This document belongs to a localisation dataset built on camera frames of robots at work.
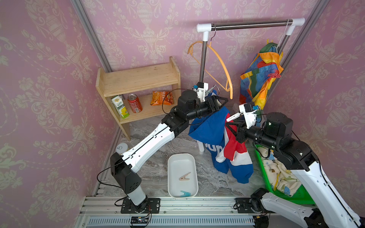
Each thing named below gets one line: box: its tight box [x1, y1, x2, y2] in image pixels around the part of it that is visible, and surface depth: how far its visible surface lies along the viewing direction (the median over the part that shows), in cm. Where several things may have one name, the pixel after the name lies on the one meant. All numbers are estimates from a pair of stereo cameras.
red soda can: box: [127, 93, 143, 114], surface depth 84 cm
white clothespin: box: [226, 112, 241, 123], surface depth 58 cm
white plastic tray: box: [167, 153, 199, 200], surface depth 85 cm
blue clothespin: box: [180, 190, 192, 198], surface depth 79 cm
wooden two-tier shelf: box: [95, 57, 182, 142], surface depth 79 cm
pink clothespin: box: [178, 171, 192, 181], surface depth 85 cm
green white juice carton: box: [110, 95, 130, 119], surface depth 80 cm
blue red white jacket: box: [188, 92, 254, 184], surface depth 66 cm
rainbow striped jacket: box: [239, 38, 285, 110], surface depth 66 cm
